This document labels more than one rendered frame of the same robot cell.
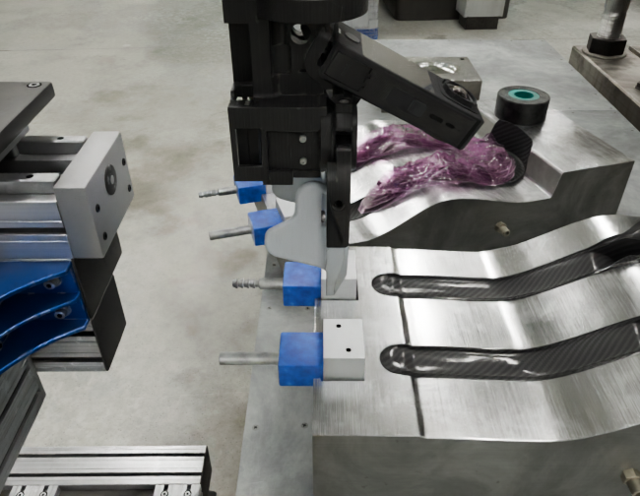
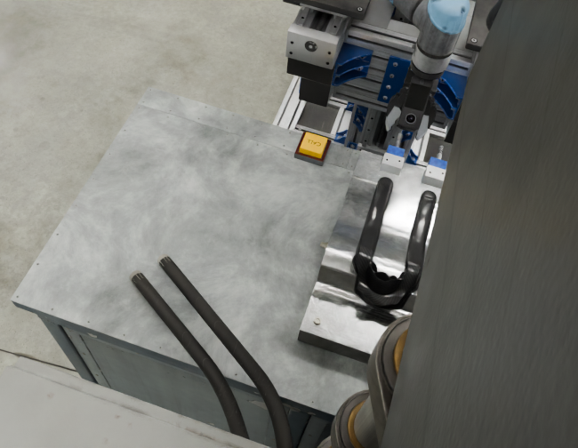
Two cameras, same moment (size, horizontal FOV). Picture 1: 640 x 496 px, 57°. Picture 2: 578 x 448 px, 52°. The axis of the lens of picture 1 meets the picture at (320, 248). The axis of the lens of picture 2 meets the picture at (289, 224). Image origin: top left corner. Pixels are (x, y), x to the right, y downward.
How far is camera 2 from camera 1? 1.28 m
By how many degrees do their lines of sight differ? 65
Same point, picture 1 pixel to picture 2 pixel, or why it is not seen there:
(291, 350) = (394, 149)
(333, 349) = (388, 156)
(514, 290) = (416, 243)
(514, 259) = not seen: hidden behind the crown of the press
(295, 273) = (438, 163)
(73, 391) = not seen: hidden behind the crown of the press
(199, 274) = not seen: outside the picture
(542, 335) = (385, 234)
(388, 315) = (409, 188)
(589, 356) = (367, 237)
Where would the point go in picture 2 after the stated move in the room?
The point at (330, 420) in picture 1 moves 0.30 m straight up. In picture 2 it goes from (365, 155) to (392, 65)
